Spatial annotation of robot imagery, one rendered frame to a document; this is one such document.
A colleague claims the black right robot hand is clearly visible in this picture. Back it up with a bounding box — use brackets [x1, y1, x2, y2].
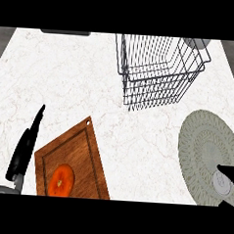
[213, 164, 234, 209]

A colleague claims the orange tomato slice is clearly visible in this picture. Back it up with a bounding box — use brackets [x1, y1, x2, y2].
[46, 162, 76, 199]

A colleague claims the grey round container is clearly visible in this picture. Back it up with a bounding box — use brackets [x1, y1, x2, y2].
[182, 36, 212, 50]

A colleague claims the dark grey flat appliance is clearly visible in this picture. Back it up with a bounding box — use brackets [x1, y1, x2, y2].
[40, 28, 92, 37]

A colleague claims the black wire basket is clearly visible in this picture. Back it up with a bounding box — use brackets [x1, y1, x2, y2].
[111, 32, 213, 117]

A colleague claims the pale grey can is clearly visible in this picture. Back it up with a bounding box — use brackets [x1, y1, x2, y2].
[211, 169, 233, 197]

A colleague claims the brown wooden cutting board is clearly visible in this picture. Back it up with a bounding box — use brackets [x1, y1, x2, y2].
[30, 112, 116, 201]

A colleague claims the round grey woven placemat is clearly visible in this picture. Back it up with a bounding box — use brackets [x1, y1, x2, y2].
[173, 108, 234, 209]

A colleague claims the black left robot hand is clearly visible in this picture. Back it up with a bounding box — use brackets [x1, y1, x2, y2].
[4, 102, 46, 185]

